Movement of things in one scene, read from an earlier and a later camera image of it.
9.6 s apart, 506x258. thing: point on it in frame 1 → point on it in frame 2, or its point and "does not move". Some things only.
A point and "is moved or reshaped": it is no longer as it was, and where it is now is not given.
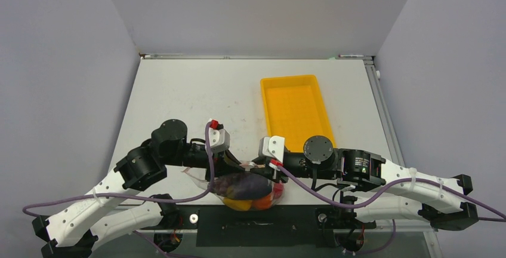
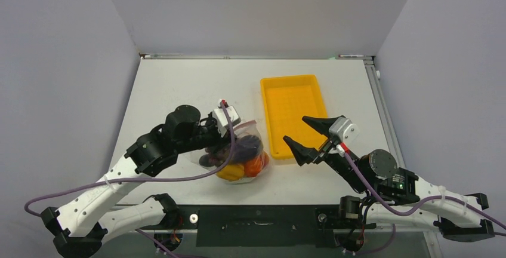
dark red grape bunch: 221,185 is moved or reshaped
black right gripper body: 295,162 → 341,162
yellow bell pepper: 237,205 is moved or reshaped
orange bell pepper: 262,203 is moved or reshaped
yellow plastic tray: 295,110 does not move
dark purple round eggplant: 249,186 → 247,146
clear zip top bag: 244,190 is moved or reshaped
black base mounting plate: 282,226 does not move
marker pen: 348,56 does not move
